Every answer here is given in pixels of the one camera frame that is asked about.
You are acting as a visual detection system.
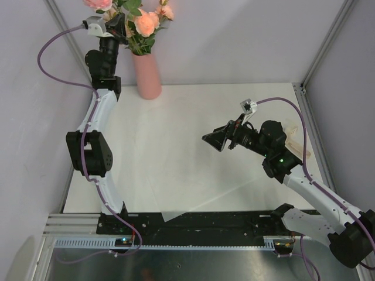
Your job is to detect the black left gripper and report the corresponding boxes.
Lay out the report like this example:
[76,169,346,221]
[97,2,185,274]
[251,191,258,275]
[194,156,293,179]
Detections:
[99,13,128,76]

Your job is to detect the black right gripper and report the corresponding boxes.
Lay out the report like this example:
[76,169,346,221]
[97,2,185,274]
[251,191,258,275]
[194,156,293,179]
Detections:
[202,114,270,157]

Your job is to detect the peach rose stem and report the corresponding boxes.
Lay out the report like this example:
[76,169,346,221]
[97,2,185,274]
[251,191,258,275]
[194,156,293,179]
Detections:
[125,9,160,56]
[155,0,175,28]

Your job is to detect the white wrapping paper sheet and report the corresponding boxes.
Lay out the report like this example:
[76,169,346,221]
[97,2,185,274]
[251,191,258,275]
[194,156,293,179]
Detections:
[134,87,294,223]

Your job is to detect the cream printed ribbon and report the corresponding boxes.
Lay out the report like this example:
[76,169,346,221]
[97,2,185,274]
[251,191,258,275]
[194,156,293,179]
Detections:
[282,119,304,160]

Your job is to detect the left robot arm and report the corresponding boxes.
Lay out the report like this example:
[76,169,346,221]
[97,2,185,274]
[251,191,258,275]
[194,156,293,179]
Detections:
[66,13,129,234]

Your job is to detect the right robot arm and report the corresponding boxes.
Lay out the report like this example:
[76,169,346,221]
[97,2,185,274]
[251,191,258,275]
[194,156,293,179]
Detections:
[202,119,374,268]

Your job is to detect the pink cylindrical vase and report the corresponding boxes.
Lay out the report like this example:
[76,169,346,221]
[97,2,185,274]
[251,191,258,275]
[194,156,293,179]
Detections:
[132,54,162,100]

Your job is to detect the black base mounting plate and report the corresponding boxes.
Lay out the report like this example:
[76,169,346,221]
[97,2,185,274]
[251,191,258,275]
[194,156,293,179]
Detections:
[96,211,294,246]

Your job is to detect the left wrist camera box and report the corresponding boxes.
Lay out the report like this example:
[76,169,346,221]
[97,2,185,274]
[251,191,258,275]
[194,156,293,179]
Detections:
[83,16,107,37]

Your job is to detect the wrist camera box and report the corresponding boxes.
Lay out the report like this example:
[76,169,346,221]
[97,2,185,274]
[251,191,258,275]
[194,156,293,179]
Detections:
[240,99,257,124]
[83,16,107,37]

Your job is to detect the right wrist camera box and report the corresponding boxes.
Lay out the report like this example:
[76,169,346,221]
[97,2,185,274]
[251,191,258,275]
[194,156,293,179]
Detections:
[240,99,257,124]

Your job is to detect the left aluminium frame post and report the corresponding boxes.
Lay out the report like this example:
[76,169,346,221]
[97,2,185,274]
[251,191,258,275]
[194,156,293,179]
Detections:
[43,0,91,82]

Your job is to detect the aluminium frame post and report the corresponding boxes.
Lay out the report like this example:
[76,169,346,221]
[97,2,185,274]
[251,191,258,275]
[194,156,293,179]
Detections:
[300,0,358,88]
[43,0,91,82]

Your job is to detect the aluminium front rail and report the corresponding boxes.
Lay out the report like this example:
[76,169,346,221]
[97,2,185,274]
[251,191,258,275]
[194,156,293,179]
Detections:
[43,214,100,235]

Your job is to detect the right aluminium frame post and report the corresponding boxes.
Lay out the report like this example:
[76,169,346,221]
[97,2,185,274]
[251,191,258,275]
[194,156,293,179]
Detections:
[300,0,358,88]

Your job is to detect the white slotted cable duct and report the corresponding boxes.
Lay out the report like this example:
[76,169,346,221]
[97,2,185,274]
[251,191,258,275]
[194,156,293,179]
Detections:
[54,236,296,251]

